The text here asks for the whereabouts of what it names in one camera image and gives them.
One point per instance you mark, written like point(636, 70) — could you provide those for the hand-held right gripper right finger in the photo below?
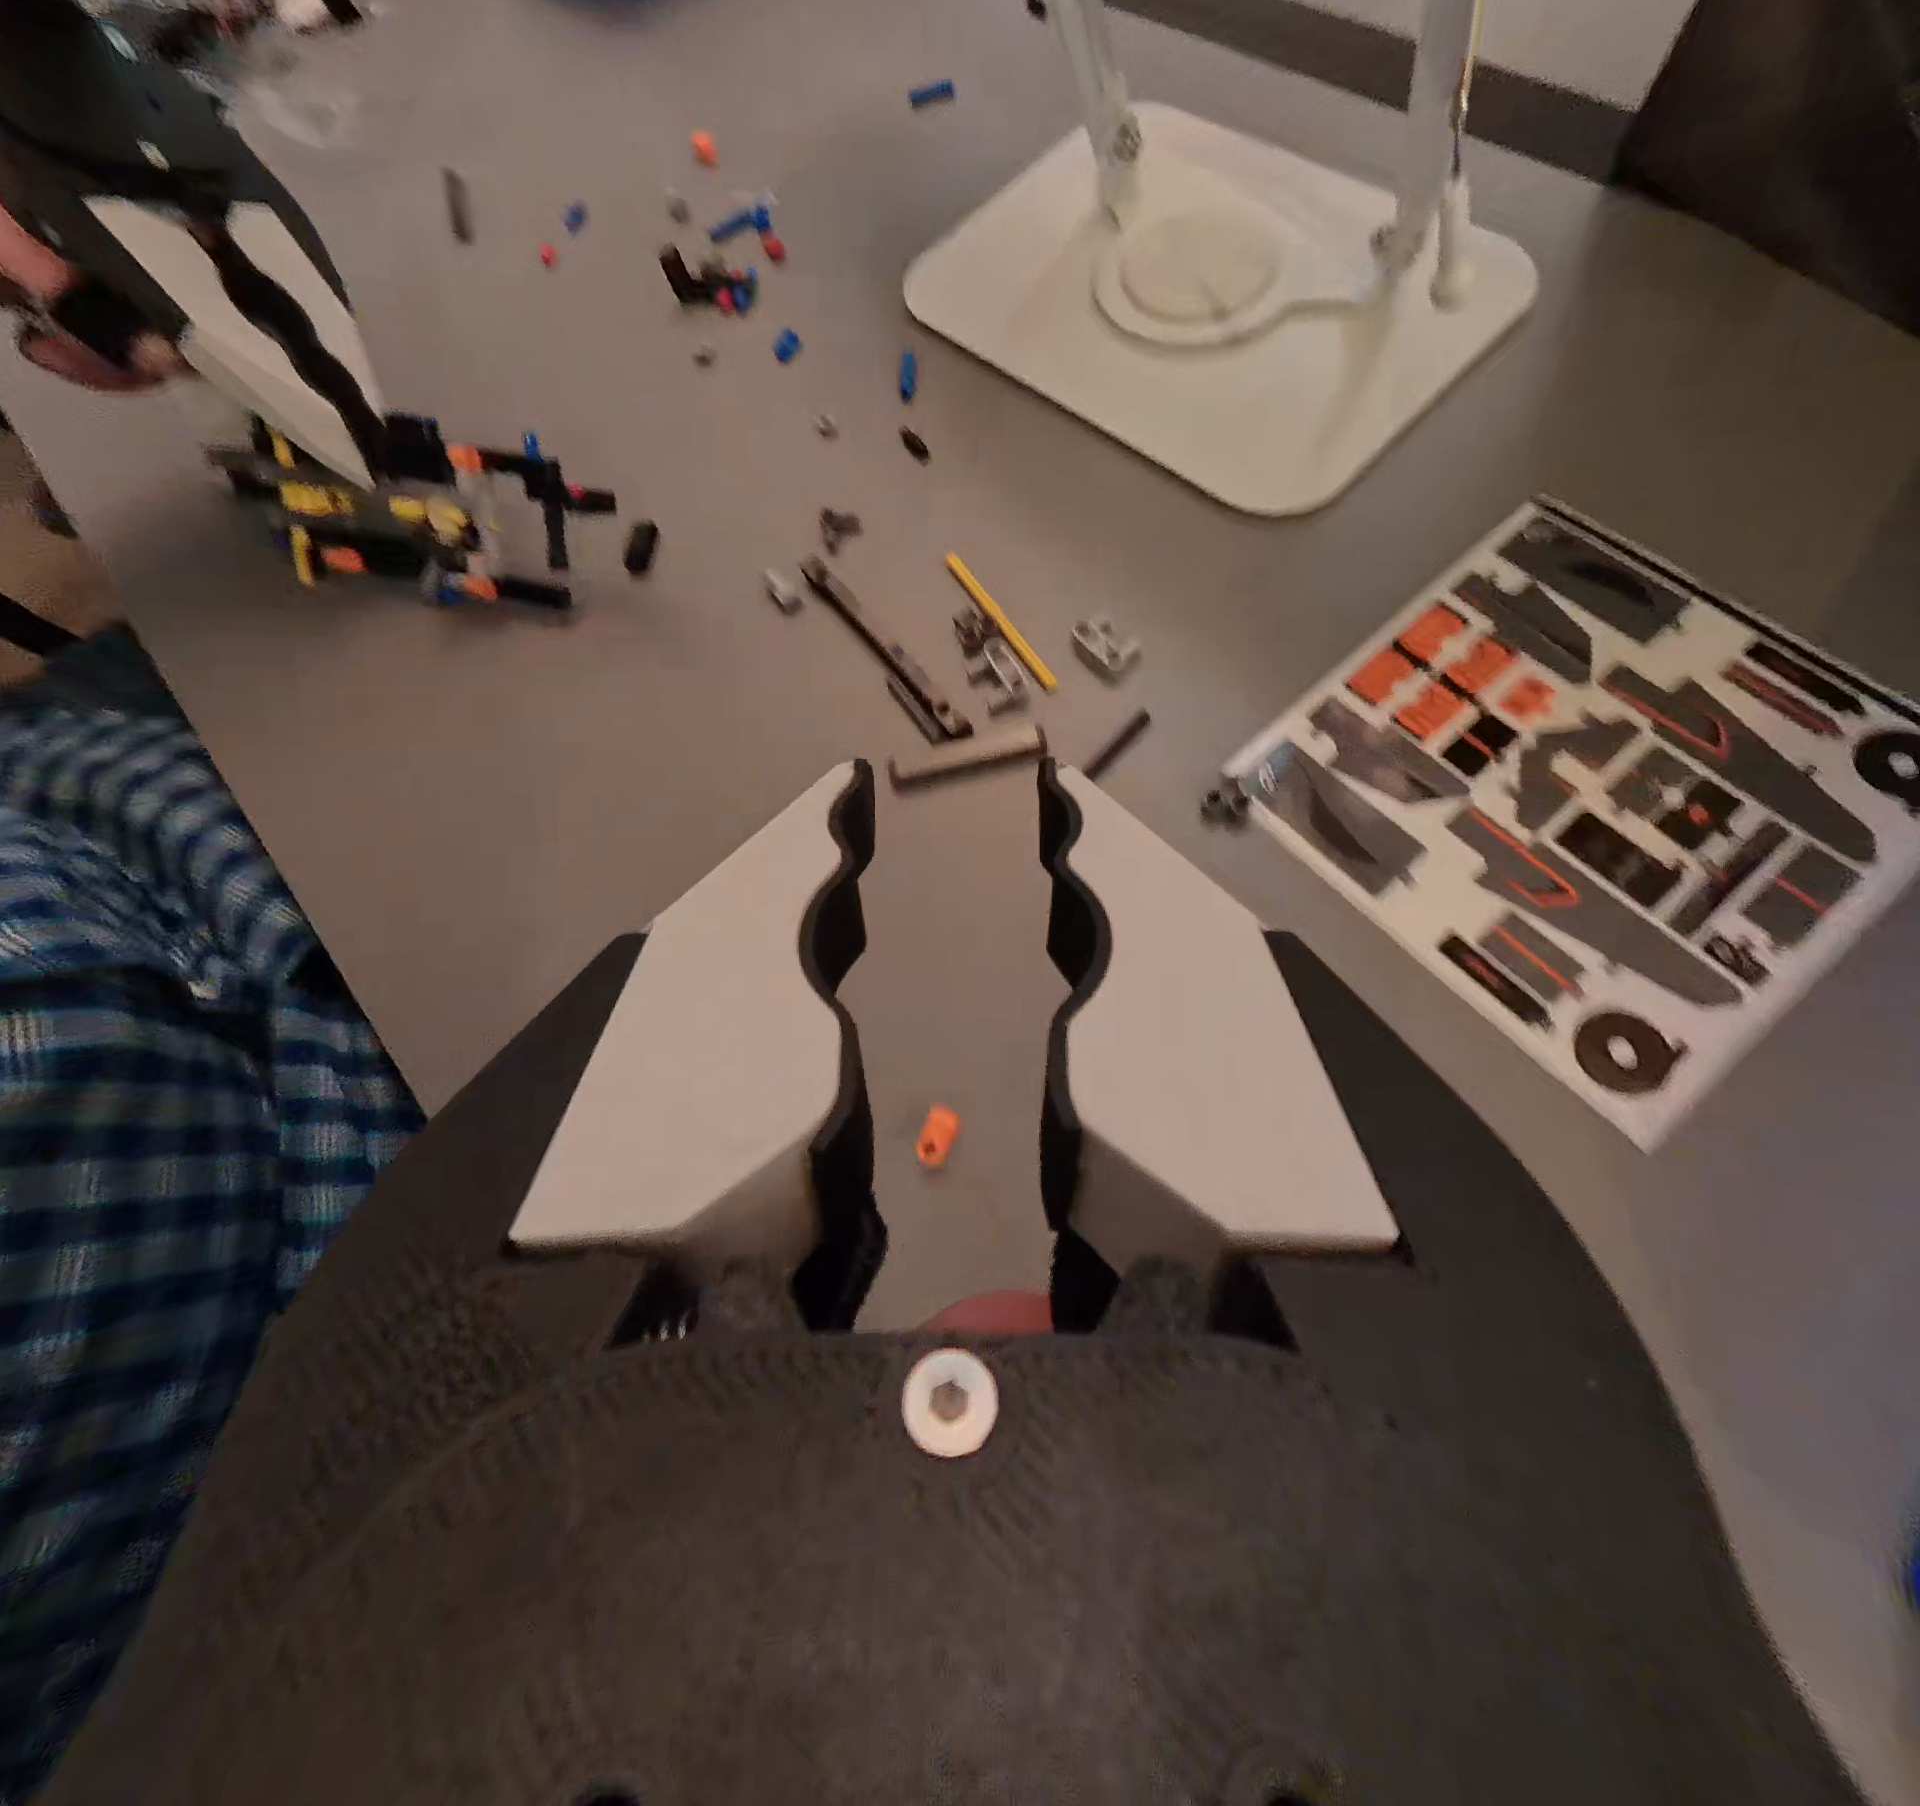
point(1215, 1069)

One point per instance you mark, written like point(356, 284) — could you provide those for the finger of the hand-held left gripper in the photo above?
point(308, 291)
point(194, 322)

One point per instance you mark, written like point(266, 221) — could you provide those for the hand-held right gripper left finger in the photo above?
point(698, 1069)

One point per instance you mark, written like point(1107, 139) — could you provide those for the black lego chassis model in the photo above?
point(404, 516)

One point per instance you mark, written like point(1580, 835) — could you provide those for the short black lego beam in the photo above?
point(643, 546)

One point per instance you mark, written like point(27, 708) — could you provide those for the small black lego pieces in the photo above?
point(1226, 802)

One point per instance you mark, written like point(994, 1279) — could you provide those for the short black lego bar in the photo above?
point(1117, 745)

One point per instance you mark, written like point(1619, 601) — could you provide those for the dark grey lego beam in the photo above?
point(968, 761)

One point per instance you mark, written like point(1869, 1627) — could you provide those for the grey lego pin connector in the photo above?
point(1002, 674)
point(1107, 648)
point(971, 629)

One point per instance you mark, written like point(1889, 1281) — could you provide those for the lego sticker sheet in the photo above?
point(1578, 816)

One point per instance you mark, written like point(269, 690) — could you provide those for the light grey lego block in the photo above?
point(783, 589)

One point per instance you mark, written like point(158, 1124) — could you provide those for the yellow lego axle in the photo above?
point(998, 616)

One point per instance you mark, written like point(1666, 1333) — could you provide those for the dark grey lego connector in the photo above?
point(839, 527)

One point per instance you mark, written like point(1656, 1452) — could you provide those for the person's left hand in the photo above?
point(77, 336)

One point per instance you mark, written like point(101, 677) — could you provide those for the person's plaid shirt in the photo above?
point(134, 1090)

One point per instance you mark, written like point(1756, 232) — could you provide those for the white book stand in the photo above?
point(1305, 396)

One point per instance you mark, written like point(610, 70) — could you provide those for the small black lego bracket assembly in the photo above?
point(688, 271)

